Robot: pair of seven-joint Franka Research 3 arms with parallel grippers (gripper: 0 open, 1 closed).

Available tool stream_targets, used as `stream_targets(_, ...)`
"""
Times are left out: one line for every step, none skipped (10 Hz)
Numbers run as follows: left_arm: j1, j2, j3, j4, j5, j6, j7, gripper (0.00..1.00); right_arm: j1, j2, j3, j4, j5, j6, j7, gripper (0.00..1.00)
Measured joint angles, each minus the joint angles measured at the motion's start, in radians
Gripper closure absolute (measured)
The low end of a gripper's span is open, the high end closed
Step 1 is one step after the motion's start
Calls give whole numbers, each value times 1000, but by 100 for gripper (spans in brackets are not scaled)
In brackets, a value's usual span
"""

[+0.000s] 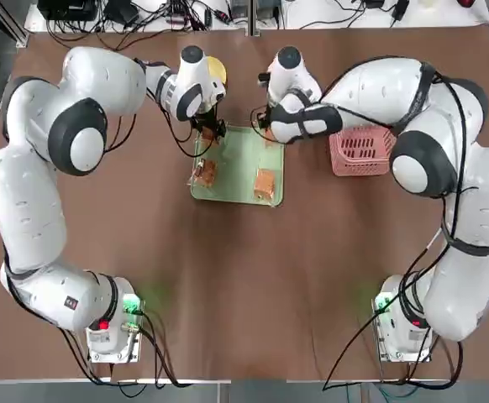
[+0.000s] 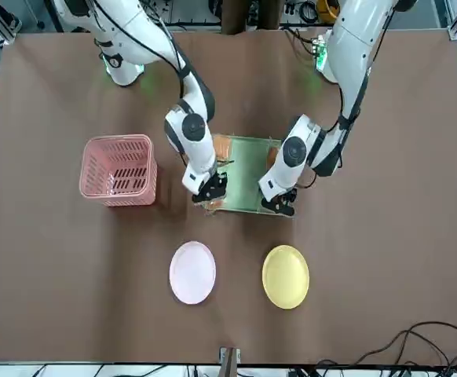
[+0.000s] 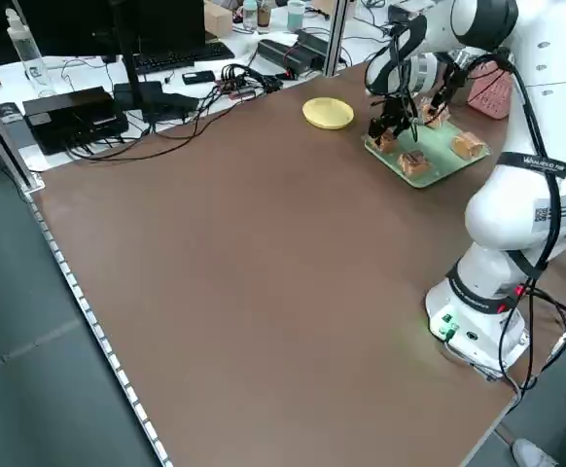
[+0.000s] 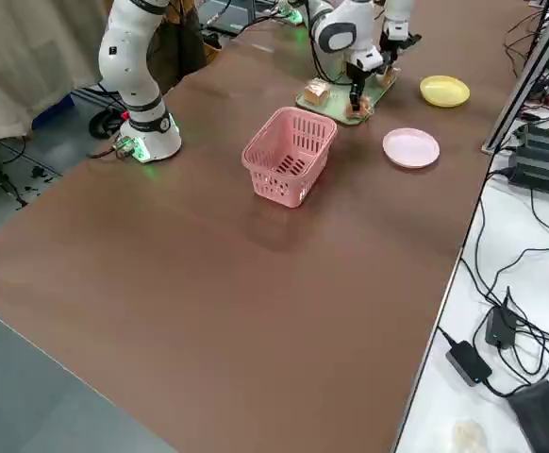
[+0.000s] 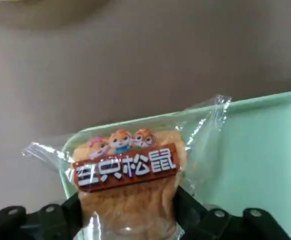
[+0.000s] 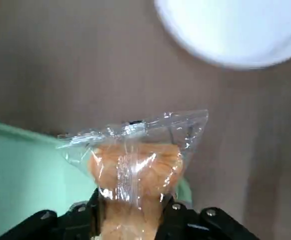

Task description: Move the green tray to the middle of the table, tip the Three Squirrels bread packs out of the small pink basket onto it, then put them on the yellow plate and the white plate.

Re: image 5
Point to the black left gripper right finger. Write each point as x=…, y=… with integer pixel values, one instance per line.
x=210, y=225

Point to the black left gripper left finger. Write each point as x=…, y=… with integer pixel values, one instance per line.
x=35, y=225

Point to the green rectangular tray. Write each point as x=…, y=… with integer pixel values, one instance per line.
x=260, y=150

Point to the clear-wrapped bread pack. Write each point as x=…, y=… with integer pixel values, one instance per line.
x=125, y=170

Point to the yellow round plate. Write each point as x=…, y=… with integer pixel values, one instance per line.
x=35, y=0

